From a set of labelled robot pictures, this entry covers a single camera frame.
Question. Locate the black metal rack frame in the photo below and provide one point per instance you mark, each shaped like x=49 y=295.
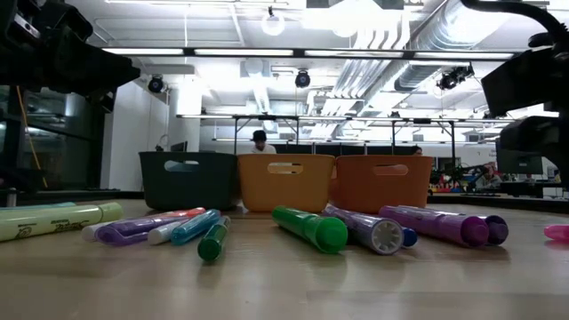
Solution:
x=284 y=117

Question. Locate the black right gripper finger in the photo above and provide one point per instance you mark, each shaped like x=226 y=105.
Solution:
x=533 y=133

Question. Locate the white globe ceiling lamp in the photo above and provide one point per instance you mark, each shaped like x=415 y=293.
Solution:
x=272 y=23

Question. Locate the blue cap marker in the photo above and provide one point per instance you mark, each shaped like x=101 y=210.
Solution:
x=411 y=237

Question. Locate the orange highlighter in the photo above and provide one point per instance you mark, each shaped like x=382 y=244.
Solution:
x=191 y=212

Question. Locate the yellow-green highlighter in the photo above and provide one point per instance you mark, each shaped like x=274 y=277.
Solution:
x=53 y=222

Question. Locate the silver metal post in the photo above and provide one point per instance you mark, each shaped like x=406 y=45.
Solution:
x=11 y=197

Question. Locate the black overhead frame bar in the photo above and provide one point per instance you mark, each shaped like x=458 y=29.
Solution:
x=298 y=52

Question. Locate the black computer monitor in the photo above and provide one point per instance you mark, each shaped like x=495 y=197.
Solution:
x=518 y=163
x=179 y=146

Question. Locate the pink highlighter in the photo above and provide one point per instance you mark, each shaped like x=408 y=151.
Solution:
x=558 y=232

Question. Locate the thick green highlighter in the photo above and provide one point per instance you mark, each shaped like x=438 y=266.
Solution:
x=311 y=226

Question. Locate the black ceiling spotlight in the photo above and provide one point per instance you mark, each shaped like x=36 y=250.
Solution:
x=302 y=79
x=155 y=83
x=453 y=77

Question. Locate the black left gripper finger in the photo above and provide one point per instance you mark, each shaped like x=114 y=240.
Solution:
x=98 y=66
x=106 y=98

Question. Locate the thin green marker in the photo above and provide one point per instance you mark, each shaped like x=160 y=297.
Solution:
x=212 y=243

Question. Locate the slim purple highlighter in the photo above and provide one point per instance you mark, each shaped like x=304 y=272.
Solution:
x=129 y=231

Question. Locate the silver ventilation duct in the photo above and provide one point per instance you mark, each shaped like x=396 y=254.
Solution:
x=440 y=40

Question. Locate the dark teal plastic bin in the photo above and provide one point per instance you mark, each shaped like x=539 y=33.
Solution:
x=191 y=186

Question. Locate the red cap white marker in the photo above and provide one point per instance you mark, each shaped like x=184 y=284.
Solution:
x=160 y=233

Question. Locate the blue highlighter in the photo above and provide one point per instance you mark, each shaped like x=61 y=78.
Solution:
x=193 y=227

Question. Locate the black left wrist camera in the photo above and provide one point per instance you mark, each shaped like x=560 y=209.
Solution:
x=53 y=18

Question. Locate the person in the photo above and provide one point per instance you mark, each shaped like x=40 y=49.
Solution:
x=417 y=151
x=261 y=142
x=488 y=178

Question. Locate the orange plastic bin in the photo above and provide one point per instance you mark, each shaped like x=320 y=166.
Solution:
x=382 y=191

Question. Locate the yellow plastic bin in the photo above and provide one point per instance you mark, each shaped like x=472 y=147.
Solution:
x=284 y=191

